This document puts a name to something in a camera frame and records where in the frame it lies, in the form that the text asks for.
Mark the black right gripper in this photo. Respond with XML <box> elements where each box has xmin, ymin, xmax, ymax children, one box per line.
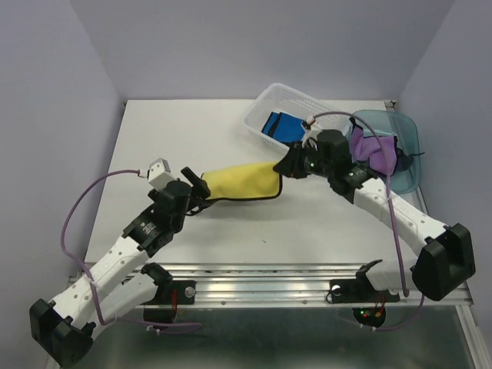
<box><xmin>271</xmin><ymin>140</ymin><xmax>333</xmax><ymax>179</ymax></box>

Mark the yellow and grey towel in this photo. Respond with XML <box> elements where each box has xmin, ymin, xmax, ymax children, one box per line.
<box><xmin>201</xmin><ymin>161</ymin><xmax>283</xmax><ymax>201</ymax></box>

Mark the blue and grey towel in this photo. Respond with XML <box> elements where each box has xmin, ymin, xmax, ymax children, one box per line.
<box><xmin>261</xmin><ymin>111</ymin><xmax>304</xmax><ymax>146</ymax></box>

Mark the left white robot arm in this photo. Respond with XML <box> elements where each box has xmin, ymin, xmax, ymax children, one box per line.
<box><xmin>28</xmin><ymin>161</ymin><xmax>211</xmax><ymax>368</ymax></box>

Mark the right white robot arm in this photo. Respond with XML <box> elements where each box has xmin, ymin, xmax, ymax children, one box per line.
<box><xmin>273</xmin><ymin>130</ymin><xmax>476</xmax><ymax>301</ymax></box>

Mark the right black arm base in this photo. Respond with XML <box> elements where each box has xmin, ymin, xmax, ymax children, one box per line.
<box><xmin>324</xmin><ymin>259</ymin><xmax>401</xmax><ymax>330</ymax></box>

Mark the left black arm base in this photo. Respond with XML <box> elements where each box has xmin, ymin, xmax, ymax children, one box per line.
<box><xmin>141</xmin><ymin>263</ymin><xmax>196</xmax><ymax>324</ymax></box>

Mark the white perforated plastic basket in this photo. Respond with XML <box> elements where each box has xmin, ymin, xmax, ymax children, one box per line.
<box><xmin>241</xmin><ymin>83</ymin><xmax>335</xmax><ymax>154</ymax></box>

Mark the purple and grey towel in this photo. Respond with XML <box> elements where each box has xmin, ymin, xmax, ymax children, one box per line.
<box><xmin>348</xmin><ymin>118</ymin><xmax>397</xmax><ymax>176</ymax></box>

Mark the teal translucent plastic bin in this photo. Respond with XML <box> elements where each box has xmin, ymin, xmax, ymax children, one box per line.
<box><xmin>348</xmin><ymin>110</ymin><xmax>424</xmax><ymax>194</ymax></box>

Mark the dark grey towel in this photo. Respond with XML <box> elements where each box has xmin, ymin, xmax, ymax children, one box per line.
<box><xmin>395</xmin><ymin>148</ymin><xmax>424</xmax><ymax>172</ymax></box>

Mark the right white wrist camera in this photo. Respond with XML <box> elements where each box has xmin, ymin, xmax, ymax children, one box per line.
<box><xmin>301</xmin><ymin>117</ymin><xmax>323</xmax><ymax>148</ymax></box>

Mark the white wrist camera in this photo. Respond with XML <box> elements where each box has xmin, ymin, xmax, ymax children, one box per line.
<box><xmin>301</xmin><ymin>117</ymin><xmax>323</xmax><ymax>148</ymax></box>
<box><xmin>147</xmin><ymin>158</ymin><xmax>175</xmax><ymax>191</ymax></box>

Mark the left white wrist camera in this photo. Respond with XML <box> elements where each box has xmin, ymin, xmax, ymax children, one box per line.
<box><xmin>147</xmin><ymin>158</ymin><xmax>175</xmax><ymax>191</ymax></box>

